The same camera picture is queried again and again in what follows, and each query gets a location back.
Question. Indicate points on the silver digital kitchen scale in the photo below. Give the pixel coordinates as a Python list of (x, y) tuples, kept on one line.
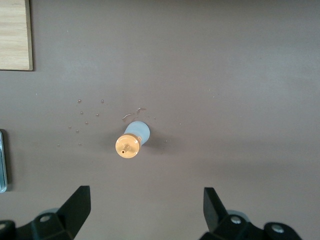
[(2, 162)]

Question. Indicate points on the sauce bottle with orange cap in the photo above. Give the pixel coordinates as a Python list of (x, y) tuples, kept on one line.
[(130, 147)]

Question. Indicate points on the wooden cutting board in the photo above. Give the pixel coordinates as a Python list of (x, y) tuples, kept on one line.
[(13, 35)]

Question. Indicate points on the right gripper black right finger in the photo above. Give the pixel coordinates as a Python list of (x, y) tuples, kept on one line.
[(217, 222)]

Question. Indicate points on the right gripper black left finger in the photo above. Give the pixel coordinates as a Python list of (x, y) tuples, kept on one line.
[(72, 217)]

